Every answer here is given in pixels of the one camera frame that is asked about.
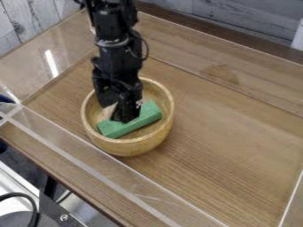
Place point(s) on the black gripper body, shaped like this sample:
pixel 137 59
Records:
pixel 119 63

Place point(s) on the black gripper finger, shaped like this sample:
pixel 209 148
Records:
pixel 107 95
pixel 128 106

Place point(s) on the green rectangular block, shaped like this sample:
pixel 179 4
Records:
pixel 115 129

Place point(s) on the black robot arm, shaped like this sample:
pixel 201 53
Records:
pixel 112 18

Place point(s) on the brown wooden bowl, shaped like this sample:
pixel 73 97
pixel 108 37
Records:
pixel 140 140

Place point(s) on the clear acrylic enclosure walls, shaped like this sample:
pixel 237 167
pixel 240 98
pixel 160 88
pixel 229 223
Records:
pixel 228 168

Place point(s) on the black metal stand bracket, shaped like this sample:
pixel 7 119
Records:
pixel 52 214

